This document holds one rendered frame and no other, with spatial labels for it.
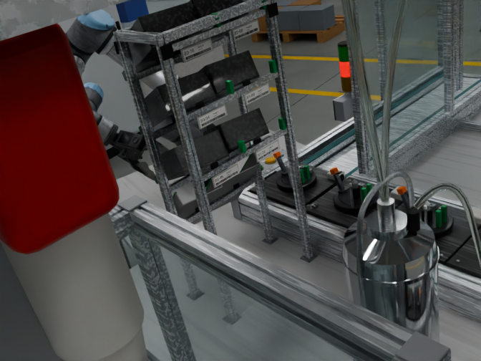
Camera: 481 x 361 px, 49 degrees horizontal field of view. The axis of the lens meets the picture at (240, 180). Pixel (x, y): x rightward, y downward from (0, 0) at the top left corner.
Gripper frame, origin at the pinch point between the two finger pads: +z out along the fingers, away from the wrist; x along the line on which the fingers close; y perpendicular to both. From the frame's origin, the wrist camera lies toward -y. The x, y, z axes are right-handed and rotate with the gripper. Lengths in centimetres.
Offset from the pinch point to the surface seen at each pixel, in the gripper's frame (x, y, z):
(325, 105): -184, 253, 171
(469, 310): 5, -66, 69
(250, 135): -12.1, -33.8, 7.5
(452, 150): -63, -11, 95
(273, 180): -17.4, 6.0, 38.5
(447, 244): -10, -57, 63
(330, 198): -16, -18, 49
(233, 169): -0.2, -39.2, 5.6
